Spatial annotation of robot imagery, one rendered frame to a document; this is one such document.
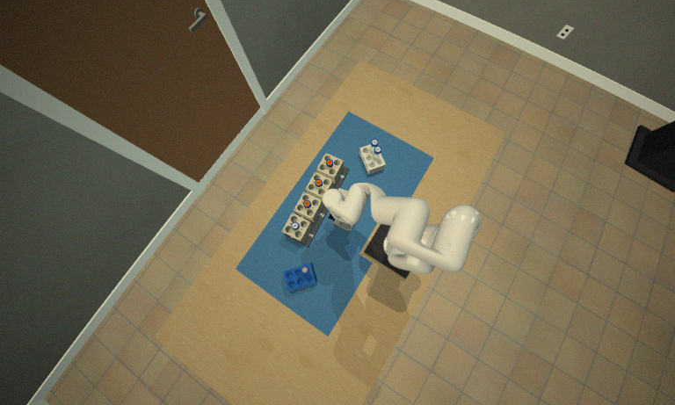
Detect beige bucket adapter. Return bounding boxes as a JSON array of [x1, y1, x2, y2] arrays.
[[282, 213, 313, 242], [305, 172, 334, 200], [316, 153, 344, 184], [294, 192, 323, 222]]

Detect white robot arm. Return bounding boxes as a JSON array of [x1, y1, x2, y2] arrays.
[[323, 183, 482, 274]]

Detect blue tube rack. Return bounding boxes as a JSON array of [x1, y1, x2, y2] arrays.
[[283, 264, 317, 291]]

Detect cream tube rack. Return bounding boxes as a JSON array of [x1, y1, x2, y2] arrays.
[[359, 144, 386, 175]]

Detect blue bench mat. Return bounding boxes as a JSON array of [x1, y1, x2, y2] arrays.
[[236, 112, 434, 336]]

